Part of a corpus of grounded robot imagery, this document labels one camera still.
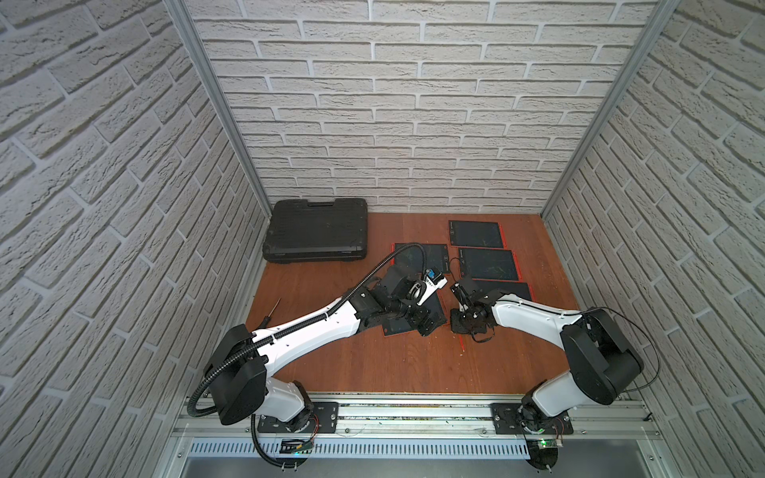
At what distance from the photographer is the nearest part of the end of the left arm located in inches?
26.0

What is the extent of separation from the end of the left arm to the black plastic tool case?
14.9 inches

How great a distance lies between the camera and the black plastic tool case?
40.2 inches
